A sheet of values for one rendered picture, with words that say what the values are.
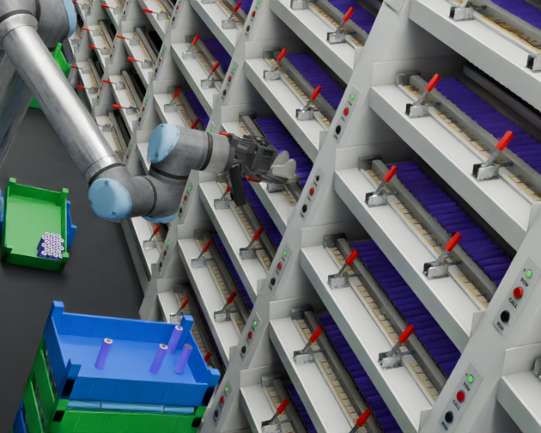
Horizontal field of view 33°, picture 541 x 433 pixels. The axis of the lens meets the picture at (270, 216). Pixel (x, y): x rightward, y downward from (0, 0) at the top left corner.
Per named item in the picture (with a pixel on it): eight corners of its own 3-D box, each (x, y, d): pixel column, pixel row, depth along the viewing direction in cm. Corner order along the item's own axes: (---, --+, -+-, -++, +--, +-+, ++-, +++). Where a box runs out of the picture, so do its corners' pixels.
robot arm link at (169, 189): (120, 210, 204) (135, 160, 200) (155, 206, 214) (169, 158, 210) (149, 228, 200) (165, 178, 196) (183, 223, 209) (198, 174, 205)
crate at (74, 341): (59, 399, 164) (71, 364, 161) (42, 332, 180) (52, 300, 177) (207, 407, 178) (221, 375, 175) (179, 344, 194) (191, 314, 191)
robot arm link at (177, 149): (142, 155, 205) (154, 114, 202) (191, 165, 211) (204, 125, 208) (152, 171, 197) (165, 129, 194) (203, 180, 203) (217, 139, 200)
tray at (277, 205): (286, 243, 210) (288, 208, 205) (221, 137, 260) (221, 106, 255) (366, 231, 215) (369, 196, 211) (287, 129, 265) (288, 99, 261)
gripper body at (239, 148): (282, 152, 208) (235, 142, 202) (269, 185, 211) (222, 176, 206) (270, 138, 214) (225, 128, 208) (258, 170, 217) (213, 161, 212)
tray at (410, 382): (416, 453, 152) (423, 390, 146) (300, 265, 202) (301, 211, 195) (521, 429, 158) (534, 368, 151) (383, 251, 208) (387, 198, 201)
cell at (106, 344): (95, 368, 175) (105, 342, 172) (94, 362, 176) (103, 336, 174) (104, 369, 176) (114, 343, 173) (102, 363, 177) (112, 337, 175)
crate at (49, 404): (47, 433, 167) (59, 399, 164) (32, 364, 183) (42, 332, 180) (194, 438, 181) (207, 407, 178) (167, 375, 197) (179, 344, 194)
